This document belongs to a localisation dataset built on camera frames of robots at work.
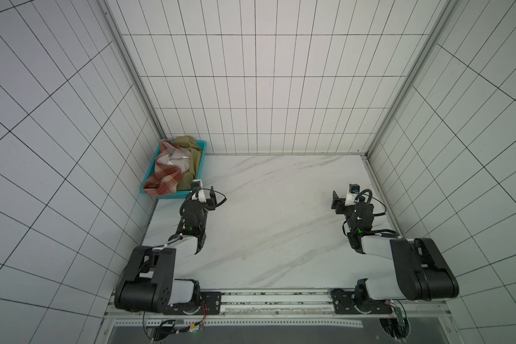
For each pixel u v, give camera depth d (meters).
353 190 0.76
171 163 0.99
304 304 0.74
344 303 0.73
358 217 0.67
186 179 0.96
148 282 0.43
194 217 0.65
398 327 0.68
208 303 0.73
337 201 0.82
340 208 0.82
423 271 0.43
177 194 0.89
